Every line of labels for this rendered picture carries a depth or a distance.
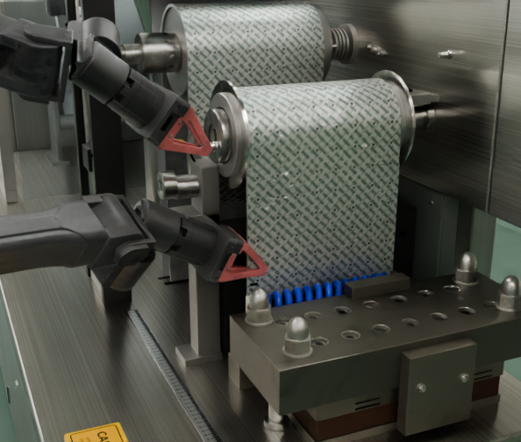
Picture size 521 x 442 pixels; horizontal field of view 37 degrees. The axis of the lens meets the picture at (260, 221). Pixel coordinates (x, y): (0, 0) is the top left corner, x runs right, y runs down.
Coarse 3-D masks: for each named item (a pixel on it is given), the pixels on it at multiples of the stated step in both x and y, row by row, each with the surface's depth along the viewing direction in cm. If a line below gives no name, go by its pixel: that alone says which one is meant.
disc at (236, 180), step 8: (224, 80) 103; (216, 88) 106; (224, 88) 103; (232, 88) 101; (232, 96) 101; (240, 96) 100; (240, 104) 99; (240, 112) 99; (240, 120) 99; (248, 128) 98; (248, 136) 98; (248, 144) 99; (248, 152) 99; (240, 160) 101; (248, 160) 100; (240, 168) 102; (232, 176) 105; (240, 176) 102; (232, 184) 105; (240, 184) 103
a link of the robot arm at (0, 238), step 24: (0, 216) 80; (24, 216) 82; (48, 216) 84; (72, 216) 86; (96, 216) 90; (120, 216) 90; (0, 240) 78; (24, 240) 79; (48, 240) 82; (72, 240) 84; (96, 240) 86; (120, 240) 88; (0, 264) 79; (24, 264) 82; (48, 264) 85; (72, 264) 87; (96, 264) 89
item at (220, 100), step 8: (392, 88) 110; (216, 96) 105; (224, 96) 102; (400, 96) 110; (216, 104) 105; (224, 104) 102; (232, 104) 101; (400, 104) 109; (232, 112) 100; (400, 112) 109; (232, 120) 100; (232, 128) 100; (240, 128) 100; (232, 136) 101; (240, 136) 100; (232, 144) 101; (240, 144) 100; (400, 144) 110; (232, 152) 101; (240, 152) 100; (232, 160) 102; (224, 168) 105; (232, 168) 102; (224, 176) 106
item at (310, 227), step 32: (256, 192) 102; (288, 192) 104; (320, 192) 106; (352, 192) 108; (384, 192) 110; (256, 224) 104; (288, 224) 106; (320, 224) 108; (352, 224) 110; (384, 224) 112; (288, 256) 107; (320, 256) 109; (352, 256) 112; (384, 256) 114; (256, 288) 107; (288, 288) 109
